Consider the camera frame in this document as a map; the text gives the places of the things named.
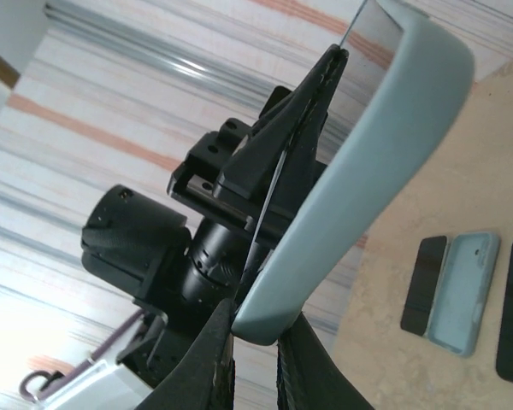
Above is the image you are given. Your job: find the light blue phone case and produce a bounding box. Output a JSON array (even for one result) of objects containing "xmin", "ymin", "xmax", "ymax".
[
  {"xmin": 427, "ymin": 230, "xmax": 501, "ymax": 358},
  {"xmin": 230, "ymin": 0, "xmax": 476, "ymax": 348}
]

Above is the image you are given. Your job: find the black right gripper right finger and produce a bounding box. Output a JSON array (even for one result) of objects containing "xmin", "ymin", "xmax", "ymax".
[{"xmin": 275, "ymin": 312, "xmax": 374, "ymax": 410}]

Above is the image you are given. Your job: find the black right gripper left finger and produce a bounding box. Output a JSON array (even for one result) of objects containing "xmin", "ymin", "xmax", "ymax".
[{"xmin": 140, "ymin": 296, "xmax": 237, "ymax": 410}]

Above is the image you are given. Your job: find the black smartphone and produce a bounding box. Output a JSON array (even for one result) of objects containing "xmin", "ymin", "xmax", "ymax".
[
  {"xmin": 400, "ymin": 234, "xmax": 449, "ymax": 338},
  {"xmin": 237, "ymin": 0, "xmax": 364, "ymax": 300}
]

